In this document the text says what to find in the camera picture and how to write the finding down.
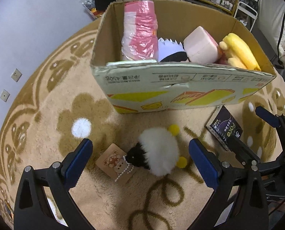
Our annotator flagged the black face tissue pack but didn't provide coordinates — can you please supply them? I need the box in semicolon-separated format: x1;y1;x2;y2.
205;105;243;151

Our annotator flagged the yellow plush toy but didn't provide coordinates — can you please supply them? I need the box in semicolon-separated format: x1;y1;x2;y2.
219;33;261;71

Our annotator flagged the white fluffy sheep plush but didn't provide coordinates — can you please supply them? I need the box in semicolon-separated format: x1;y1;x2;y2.
125;124;187;177

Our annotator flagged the pink swirl roll plush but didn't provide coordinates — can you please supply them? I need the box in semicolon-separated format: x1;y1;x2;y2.
183;26;222;64

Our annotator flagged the pink plastic package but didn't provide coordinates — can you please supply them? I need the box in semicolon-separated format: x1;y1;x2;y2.
121;0;159;61

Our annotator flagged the purple navy plush doll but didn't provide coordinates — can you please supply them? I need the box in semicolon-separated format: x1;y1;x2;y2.
158;38;189;62

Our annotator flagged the beige patterned carpet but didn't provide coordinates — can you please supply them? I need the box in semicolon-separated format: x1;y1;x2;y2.
0;22;285;229

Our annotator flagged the bear print card tag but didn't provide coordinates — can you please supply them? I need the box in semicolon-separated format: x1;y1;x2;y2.
96;143;136;185

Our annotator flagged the white metal cart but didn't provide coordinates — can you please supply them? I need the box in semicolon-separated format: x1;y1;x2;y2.
234;1;258;32

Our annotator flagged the cardboard box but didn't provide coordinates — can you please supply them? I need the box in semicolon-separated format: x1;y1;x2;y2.
91;0;276;114

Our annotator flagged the lower wall socket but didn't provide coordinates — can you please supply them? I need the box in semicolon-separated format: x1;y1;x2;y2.
0;90;10;102

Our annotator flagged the wall socket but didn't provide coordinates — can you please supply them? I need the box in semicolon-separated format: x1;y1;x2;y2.
11;69;22;82
0;90;10;102

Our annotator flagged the upper wall socket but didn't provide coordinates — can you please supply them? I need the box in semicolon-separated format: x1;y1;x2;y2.
11;69;22;82

